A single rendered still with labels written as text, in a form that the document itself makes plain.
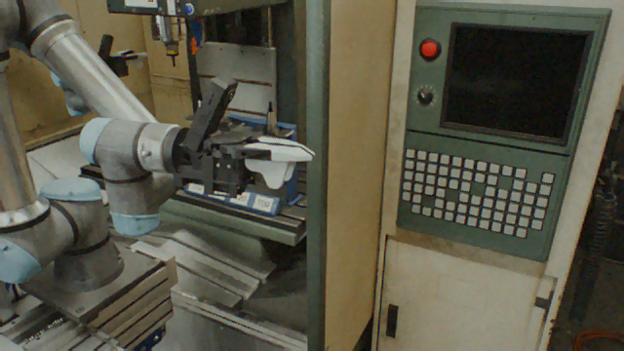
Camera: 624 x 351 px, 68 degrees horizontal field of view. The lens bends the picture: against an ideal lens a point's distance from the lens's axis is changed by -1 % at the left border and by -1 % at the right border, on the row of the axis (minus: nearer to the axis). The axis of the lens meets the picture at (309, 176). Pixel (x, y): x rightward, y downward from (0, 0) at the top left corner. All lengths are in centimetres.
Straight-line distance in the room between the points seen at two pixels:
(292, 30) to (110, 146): 168
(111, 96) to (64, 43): 12
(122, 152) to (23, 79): 221
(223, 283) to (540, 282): 107
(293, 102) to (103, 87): 160
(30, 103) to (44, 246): 201
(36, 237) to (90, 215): 14
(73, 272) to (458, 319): 121
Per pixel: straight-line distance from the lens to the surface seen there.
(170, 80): 338
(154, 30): 210
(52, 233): 102
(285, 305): 169
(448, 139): 139
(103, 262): 115
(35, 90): 298
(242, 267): 187
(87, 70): 93
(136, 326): 129
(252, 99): 250
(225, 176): 68
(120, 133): 75
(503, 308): 169
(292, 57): 236
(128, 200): 79
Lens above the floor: 183
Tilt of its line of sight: 25 degrees down
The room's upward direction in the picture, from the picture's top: straight up
